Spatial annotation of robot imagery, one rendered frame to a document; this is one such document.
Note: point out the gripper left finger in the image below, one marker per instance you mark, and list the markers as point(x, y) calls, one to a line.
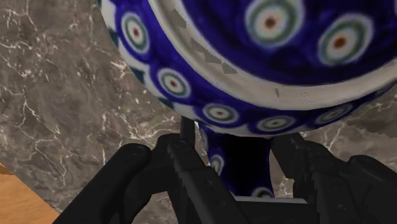
point(186, 173)

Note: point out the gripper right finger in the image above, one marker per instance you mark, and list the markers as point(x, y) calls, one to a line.
point(341, 186)

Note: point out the blue patterned ceramic cup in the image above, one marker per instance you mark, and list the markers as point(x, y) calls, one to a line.
point(248, 62)

